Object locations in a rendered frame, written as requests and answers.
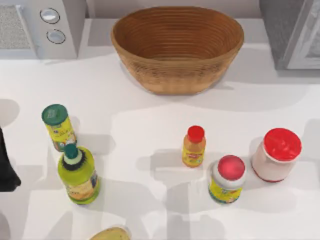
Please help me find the round microwave knob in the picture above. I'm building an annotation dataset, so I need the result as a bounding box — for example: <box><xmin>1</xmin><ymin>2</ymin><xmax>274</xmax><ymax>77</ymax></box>
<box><xmin>46</xmin><ymin>28</ymin><xmax>67</xmax><ymax>45</ymax></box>
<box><xmin>39</xmin><ymin>7</ymin><xmax>61</xmax><ymax>25</ymax></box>

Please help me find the yellow bread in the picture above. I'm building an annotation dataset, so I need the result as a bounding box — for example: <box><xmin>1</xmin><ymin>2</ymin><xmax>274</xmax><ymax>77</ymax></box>
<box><xmin>88</xmin><ymin>225</ymin><xmax>132</xmax><ymax>240</ymax></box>

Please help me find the brown wicker basket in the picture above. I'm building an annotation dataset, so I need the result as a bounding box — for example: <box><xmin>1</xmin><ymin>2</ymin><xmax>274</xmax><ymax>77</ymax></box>
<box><xmin>110</xmin><ymin>5</ymin><xmax>245</xmax><ymax>96</ymax></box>

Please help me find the orange bottle with red cap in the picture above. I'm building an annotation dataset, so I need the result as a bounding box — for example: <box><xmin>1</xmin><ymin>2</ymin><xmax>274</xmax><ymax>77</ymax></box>
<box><xmin>181</xmin><ymin>125</ymin><xmax>207</xmax><ymax>168</ymax></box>

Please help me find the yellow can with green lid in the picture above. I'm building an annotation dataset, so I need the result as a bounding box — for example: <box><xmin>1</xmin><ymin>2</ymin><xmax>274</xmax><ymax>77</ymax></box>
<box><xmin>41</xmin><ymin>103</ymin><xmax>78</xmax><ymax>153</ymax></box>

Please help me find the white jar with red lid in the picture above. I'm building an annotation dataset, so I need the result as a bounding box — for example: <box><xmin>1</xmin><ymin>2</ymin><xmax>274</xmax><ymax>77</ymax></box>
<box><xmin>251</xmin><ymin>127</ymin><xmax>303</xmax><ymax>183</ymax></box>

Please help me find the green bottle with green cap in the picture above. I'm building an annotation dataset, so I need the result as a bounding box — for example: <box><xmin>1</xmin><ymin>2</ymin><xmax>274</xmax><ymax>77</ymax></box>
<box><xmin>57</xmin><ymin>143</ymin><xmax>101</xmax><ymax>205</ymax></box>

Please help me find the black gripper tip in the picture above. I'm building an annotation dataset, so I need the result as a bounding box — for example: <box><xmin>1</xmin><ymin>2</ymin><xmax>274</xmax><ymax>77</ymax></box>
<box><xmin>0</xmin><ymin>127</ymin><xmax>22</xmax><ymax>193</ymax></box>

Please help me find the yellow jar with red lid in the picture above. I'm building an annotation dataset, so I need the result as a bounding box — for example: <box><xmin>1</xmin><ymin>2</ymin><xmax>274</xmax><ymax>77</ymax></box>
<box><xmin>208</xmin><ymin>154</ymin><xmax>246</xmax><ymax>205</ymax></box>

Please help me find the pale microwave oven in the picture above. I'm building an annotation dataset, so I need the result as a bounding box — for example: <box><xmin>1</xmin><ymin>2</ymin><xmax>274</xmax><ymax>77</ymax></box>
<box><xmin>0</xmin><ymin>0</ymin><xmax>88</xmax><ymax>60</ymax></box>

